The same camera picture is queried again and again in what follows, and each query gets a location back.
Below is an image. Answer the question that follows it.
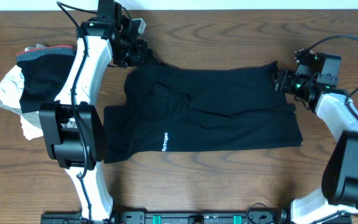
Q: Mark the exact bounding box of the black t-shirt with logo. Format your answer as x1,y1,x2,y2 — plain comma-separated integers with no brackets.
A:
104,62,303,163

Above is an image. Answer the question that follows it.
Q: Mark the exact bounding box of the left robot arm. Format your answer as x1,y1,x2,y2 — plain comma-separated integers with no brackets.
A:
39,18,147,223

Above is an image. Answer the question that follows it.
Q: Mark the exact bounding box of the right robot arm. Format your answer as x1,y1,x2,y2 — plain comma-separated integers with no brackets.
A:
273,70,358,223

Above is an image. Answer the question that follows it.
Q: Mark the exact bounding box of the folded white garment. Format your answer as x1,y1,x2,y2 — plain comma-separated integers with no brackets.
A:
0,47,74,141

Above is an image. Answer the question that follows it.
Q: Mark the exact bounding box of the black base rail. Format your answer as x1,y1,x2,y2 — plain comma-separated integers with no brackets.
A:
40,210,352,224

